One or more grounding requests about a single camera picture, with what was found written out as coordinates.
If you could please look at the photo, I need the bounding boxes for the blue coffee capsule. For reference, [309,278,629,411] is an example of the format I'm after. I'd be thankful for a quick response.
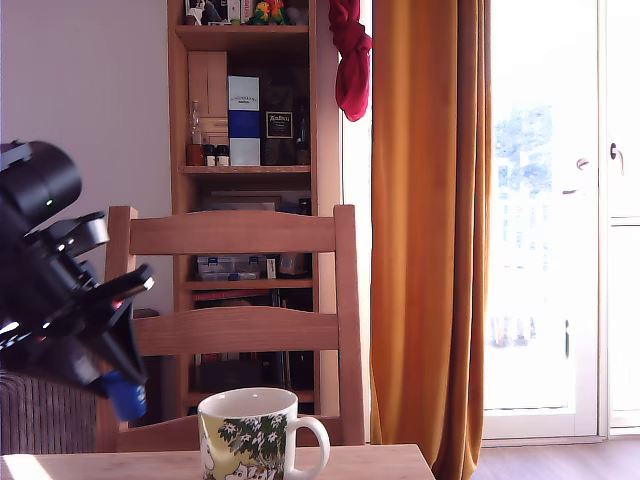
[98,370,149,423]

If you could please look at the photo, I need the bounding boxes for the green orange parrot figurine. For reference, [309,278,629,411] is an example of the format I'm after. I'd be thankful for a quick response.
[246,0,291,27]

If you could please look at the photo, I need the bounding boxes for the clear plastic organiser box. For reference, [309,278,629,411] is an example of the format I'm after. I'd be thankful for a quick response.
[196,254,267,282]

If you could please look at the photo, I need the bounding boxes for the clear glass bottle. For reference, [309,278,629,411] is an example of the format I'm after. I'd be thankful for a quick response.
[186,99,206,167]

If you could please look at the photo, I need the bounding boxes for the wooden chair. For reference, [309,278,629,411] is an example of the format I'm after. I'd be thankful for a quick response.
[94,203,367,454]

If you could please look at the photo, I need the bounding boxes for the grey ribbed sofa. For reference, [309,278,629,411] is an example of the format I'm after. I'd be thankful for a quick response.
[0,368,100,455]

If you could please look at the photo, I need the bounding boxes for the light wooden box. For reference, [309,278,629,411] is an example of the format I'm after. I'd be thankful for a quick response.
[188,51,229,147]

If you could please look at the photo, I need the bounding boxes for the white mug with green print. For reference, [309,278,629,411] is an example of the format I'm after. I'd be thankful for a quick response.
[196,387,332,480]

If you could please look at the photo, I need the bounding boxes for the red knotted cloth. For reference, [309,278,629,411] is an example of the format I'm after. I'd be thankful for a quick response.
[327,0,374,123]

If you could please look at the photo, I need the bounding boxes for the dark carton with label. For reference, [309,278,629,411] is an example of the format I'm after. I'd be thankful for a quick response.
[261,80,298,167]

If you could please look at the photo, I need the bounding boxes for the grey door handle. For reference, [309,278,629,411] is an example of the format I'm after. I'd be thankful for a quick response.
[561,156,592,196]

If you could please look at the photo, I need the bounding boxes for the white and blue carton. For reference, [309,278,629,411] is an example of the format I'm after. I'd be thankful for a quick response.
[227,75,262,167]

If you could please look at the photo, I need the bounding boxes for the wooden bookshelf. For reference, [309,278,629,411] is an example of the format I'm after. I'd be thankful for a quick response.
[167,0,321,419]

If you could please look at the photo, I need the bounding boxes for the orange curtain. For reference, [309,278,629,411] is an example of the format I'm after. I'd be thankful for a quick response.
[369,0,493,480]

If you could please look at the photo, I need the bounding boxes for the dark glass bottle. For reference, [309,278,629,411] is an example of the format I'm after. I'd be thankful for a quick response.
[295,97,311,166]

